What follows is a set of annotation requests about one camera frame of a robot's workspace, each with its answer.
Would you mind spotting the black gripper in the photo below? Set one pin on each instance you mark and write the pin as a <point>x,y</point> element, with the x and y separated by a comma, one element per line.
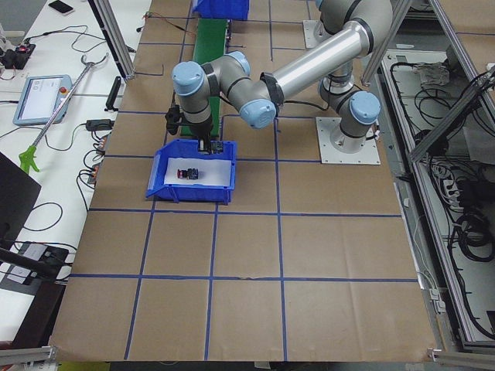
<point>203,132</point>

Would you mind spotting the yellow push button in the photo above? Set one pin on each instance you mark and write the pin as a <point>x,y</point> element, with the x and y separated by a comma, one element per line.
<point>217,147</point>

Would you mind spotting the red push button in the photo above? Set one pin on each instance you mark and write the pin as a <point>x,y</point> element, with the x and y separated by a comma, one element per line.
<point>188,174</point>

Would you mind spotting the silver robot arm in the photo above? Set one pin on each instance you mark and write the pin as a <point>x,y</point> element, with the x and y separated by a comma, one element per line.
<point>354,28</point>

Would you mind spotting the left blue plastic bin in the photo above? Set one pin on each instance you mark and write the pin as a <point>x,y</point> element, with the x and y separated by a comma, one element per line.
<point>217,173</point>

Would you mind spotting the blue plastic bin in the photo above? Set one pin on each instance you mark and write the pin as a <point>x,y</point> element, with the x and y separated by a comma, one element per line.
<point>217,173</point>
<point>222,9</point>

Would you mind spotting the black power adapter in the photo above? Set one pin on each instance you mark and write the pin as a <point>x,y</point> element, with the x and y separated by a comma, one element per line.
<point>99,124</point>

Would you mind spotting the right blue plastic bin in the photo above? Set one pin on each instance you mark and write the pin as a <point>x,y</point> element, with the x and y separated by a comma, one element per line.
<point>222,9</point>

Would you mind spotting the teach pendant tablet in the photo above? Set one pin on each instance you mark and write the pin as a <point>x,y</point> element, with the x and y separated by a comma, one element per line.
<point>40,98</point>

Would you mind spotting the reacher grabber tool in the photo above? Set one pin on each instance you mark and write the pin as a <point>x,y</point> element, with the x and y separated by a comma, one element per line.
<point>27,157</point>

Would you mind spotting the black smartphone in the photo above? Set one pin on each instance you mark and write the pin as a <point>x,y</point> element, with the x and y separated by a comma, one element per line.
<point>61,7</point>

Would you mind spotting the black handle bar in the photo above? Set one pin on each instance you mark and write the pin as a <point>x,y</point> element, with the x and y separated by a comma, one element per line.
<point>112,96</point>

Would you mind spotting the aluminium frame post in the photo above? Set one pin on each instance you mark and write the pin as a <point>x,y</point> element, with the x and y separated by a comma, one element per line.
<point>108,24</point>

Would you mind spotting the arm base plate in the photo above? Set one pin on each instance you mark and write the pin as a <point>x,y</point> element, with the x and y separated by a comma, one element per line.
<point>336,148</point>
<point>314,33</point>

